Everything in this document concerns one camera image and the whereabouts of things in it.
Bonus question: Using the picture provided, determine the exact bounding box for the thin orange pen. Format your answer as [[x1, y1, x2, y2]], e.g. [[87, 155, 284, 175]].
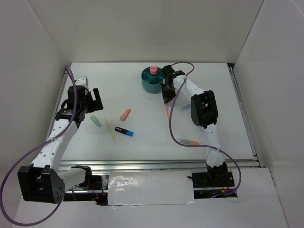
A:
[[165, 104, 170, 120]]

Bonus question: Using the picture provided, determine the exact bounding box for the pink capped marker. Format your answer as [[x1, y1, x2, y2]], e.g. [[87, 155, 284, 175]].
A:
[[149, 66, 158, 76]]

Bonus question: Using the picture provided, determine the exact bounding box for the thin yellow pen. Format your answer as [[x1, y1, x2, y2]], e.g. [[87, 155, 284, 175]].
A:
[[104, 118, 115, 141]]

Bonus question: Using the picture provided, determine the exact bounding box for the grey orange highlighter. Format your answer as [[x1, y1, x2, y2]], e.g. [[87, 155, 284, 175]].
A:
[[178, 138, 199, 145]]

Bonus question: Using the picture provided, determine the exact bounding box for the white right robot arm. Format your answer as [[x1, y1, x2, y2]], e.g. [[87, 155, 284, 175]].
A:
[[161, 64, 228, 186]]

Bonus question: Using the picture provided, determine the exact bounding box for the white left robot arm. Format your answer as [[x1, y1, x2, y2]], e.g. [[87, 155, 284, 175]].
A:
[[18, 85, 104, 204]]

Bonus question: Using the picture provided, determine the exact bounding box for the green highlighter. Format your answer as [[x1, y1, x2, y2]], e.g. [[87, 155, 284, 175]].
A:
[[90, 115, 102, 127]]

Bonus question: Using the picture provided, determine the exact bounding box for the teal round organizer container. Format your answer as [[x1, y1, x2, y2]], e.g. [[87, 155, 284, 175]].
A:
[[141, 67, 163, 94]]

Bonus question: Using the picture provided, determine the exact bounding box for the blue capped clear highlighter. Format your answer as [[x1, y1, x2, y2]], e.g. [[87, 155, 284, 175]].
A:
[[179, 104, 191, 112]]

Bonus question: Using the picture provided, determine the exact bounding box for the black blue highlighter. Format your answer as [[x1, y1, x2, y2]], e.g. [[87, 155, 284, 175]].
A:
[[114, 127, 133, 137]]

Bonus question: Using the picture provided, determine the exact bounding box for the white foil cover plate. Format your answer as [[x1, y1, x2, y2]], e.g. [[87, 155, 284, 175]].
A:
[[108, 171, 194, 206]]

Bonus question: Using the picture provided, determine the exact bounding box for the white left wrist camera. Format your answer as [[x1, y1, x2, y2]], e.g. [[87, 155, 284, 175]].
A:
[[75, 76, 89, 91]]

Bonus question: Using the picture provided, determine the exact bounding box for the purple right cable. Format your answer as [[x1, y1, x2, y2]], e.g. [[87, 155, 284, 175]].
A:
[[169, 62, 243, 196]]

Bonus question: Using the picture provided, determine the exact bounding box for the purple cable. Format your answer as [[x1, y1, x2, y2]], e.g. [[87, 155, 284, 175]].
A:
[[0, 65, 81, 226], [169, 62, 243, 196]]

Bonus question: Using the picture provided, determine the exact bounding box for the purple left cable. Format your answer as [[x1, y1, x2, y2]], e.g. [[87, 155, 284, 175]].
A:
[[0, 65, 81, 226]]

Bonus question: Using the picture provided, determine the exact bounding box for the aluminium rail frame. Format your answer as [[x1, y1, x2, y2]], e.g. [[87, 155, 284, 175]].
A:
[[60, 63, 259, 170]]

